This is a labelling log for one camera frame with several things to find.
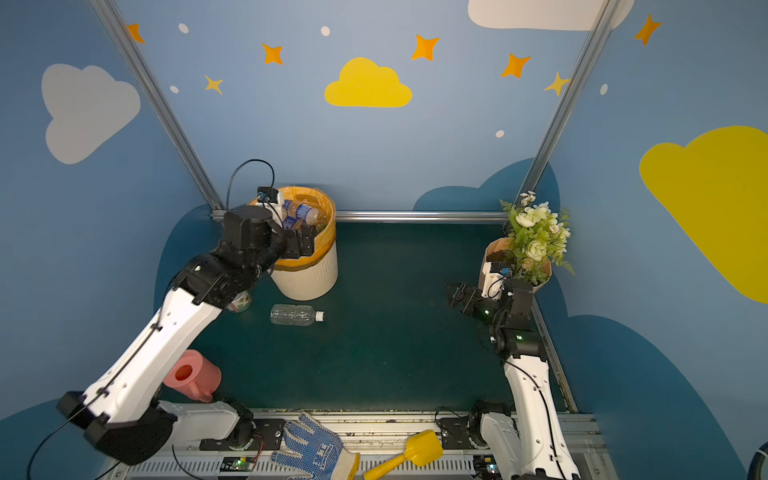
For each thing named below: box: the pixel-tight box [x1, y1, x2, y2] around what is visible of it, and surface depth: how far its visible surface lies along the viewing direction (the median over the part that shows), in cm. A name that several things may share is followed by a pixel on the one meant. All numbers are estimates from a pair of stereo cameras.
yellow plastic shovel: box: [363, 429, 443, 480], surface depth 73 cm
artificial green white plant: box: [500, 190, 575, 286], surface depth 84 cm
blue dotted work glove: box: [271, 412, 358, 480], surface depth 73 cm
